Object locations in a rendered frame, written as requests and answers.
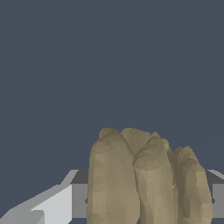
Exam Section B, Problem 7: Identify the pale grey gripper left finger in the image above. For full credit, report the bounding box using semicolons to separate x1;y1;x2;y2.
0;169;89;224

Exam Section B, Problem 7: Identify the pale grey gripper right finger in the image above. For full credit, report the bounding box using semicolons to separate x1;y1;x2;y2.
206;169;224;220

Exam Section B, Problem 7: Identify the tan lumpy object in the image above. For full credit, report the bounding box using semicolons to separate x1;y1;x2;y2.
86;127;214;224

